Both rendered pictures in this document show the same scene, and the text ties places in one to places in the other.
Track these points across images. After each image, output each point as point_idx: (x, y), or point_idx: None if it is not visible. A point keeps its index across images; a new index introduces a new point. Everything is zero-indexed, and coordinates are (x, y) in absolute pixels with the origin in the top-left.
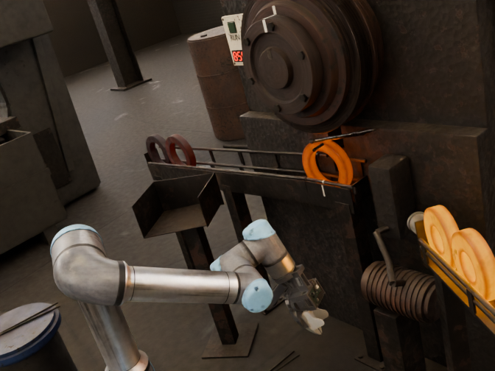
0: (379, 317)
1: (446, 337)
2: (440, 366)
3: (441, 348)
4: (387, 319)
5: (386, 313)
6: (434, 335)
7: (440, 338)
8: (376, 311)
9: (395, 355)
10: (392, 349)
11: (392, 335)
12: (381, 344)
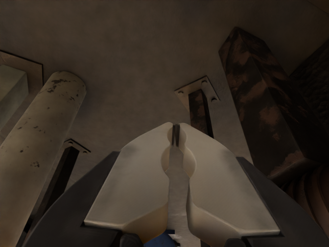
0: (284, 152)
1: None
2: (296, 66)
3: (306, 86)
4: (270, 167)
5: (281, 173)
6: (322, 91)
7: (314, 96)
8: (296, 160)
9: (246, 105)
10: (250, 111)
11: (256, 138)
12: (267, 93)
